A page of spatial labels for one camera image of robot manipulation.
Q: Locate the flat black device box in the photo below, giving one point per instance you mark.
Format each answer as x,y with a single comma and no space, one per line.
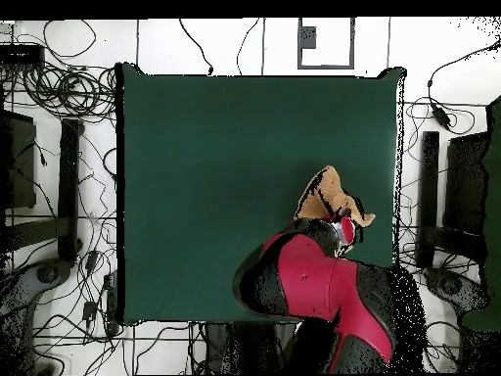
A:
21,55

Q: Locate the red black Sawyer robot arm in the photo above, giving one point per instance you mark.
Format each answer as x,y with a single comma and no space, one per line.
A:
313,282

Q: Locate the long black stand bar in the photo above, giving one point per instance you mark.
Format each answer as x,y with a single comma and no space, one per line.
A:
69,188
428,188

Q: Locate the large black box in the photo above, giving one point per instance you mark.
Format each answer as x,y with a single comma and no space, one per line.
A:
17,164
465,184

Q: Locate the tan terry towel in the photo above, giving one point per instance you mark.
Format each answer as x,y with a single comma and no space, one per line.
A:
328,196

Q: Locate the black power adapter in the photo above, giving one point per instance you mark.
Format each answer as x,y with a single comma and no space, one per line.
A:
440,115

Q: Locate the black stand crossbar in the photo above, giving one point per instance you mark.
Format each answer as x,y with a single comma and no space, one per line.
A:
458,243
31,233

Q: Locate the small gray floor plate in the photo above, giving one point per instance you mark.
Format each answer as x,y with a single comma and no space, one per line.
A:
308,38

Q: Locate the dark green table cloth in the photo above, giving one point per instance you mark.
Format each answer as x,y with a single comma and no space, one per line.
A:
176,156

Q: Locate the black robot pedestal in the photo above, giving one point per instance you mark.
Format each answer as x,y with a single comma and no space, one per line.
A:
250,348

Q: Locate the small black adapter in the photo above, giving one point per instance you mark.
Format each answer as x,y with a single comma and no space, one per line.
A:
92,260
89,310

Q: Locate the gray floor frame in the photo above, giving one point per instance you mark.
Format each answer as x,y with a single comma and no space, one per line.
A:
325,67

